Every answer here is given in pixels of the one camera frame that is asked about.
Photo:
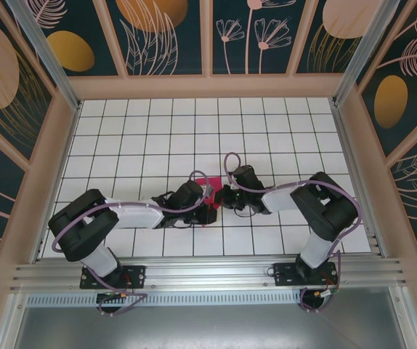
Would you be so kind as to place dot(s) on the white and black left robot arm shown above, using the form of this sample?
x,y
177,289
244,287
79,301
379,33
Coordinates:
x,y
81,240

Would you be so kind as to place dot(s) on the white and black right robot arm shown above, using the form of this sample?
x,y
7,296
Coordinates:
x,y
324,218

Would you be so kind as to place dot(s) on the grey metal sheet panel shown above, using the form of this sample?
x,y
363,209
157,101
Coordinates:
x,y
208,327

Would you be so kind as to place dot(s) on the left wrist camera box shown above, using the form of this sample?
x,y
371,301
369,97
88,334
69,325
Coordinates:
x,y
208,191

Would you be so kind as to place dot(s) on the aluminium mounting rail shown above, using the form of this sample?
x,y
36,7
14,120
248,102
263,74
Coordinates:
x,y
208,272

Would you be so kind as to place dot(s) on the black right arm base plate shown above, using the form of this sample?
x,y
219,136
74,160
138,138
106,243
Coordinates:
x,y
284,276

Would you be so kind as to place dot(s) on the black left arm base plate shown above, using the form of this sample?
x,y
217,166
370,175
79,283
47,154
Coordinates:
x,y
132,272

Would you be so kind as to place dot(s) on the aluminium frame post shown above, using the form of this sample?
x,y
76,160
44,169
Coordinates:
x,y
360,54
48,54

